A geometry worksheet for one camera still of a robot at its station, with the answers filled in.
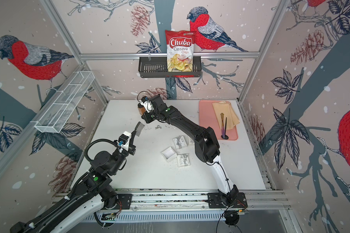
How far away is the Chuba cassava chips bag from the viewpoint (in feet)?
2.79

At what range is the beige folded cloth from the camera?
3.48 ft

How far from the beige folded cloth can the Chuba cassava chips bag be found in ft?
1.36
